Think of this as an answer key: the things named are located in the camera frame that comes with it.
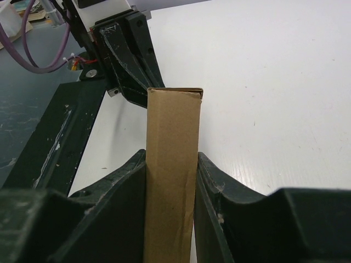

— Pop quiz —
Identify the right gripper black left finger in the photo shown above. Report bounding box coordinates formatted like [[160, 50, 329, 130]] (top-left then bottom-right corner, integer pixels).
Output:
[[1, 150, 146, 262]]

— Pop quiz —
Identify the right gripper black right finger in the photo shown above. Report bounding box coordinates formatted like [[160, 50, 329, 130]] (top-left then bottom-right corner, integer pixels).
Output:
[[194, 153, 350, 262]]

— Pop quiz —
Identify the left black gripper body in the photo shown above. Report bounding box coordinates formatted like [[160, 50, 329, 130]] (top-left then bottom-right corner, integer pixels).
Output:
[[63, 1, 132, 90]]

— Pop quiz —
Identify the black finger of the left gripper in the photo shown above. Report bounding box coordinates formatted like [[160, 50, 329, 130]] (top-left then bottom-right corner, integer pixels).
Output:
[[99, 24, 149, 108], [125, 12, 165, 88]]

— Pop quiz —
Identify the brown cardboard box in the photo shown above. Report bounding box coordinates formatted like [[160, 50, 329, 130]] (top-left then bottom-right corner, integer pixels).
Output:
[[143, 88, 203, 262]]

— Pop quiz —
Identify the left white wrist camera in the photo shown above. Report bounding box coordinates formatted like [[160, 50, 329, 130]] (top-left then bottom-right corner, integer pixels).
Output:
[[72, 0, 131, 31]]

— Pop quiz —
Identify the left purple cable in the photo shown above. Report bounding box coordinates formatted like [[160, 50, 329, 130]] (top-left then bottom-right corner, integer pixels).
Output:
[[0, 0, 71, 75]]

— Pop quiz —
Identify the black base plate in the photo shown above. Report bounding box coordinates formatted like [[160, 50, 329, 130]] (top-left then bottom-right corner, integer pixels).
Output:
[[0, 52, 107, 197]]

